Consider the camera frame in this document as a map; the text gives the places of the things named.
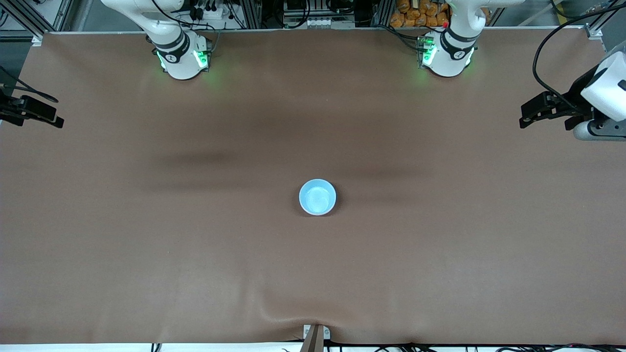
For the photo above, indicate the orange snack bag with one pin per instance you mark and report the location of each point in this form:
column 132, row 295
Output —
column 415, row 14

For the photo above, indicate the white terminal strip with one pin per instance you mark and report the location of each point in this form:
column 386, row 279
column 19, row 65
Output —
column 313, row 22

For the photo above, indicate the blue bowl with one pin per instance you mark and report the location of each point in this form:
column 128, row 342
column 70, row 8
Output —
column 318, row 198

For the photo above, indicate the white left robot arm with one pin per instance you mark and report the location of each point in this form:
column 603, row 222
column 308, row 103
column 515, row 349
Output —
column 450, row 61

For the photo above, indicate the grey metal bracket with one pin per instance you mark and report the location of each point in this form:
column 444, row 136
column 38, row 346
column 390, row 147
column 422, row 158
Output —
column 326, row 333

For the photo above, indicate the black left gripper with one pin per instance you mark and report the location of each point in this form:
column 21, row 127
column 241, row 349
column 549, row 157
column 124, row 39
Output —
column 572, row 104

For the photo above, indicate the brown table mat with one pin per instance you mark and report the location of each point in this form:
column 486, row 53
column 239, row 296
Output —
column 313, row 274

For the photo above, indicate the brown camera mount post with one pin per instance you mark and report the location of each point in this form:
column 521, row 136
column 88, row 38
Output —
column 313, row 342

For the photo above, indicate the aluminium frame post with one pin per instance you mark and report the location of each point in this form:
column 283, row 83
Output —
column 29, row 22
column 380, row 12
column 250, row 12
column 599, row 22

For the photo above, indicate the white power strip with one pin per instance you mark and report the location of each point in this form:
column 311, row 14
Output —
column 215, row 13

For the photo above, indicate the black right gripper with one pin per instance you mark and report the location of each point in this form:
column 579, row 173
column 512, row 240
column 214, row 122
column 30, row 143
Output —
column 11, row 108

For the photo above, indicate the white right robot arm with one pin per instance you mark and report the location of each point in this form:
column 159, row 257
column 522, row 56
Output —
column 181, row 63

